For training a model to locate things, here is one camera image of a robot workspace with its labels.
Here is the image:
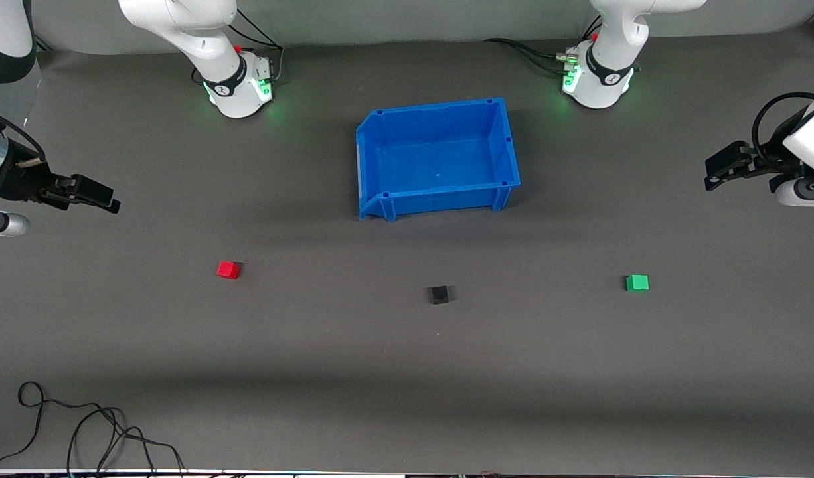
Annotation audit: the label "blue plastic storage bin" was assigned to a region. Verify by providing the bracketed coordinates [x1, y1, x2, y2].
[355, 98, 521, 222]

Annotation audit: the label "black cable along right arm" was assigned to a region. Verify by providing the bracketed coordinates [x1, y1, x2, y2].
[0, 105, 47, 165]

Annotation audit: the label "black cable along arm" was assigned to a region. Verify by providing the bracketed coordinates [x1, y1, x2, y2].
[751, 91, 814, 168]
[0, 105, 47, 165]

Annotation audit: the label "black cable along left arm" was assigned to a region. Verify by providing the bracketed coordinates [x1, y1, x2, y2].
[751, 91, 814, 168]

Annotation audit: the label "loose thin black cable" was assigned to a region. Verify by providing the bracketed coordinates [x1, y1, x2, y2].
[0, 381, 185, 473]

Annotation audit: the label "black right arm base cables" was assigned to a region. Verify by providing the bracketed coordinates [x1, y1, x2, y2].
[192, 7, 285, 86]

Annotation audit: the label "black arm base cables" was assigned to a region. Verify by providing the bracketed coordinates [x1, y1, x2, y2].
[483, 16, 603, 75]
[192, 7, 285, 86]

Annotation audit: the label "black left arm base cables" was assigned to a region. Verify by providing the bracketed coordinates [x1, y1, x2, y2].
[483, 16, 603, 75]

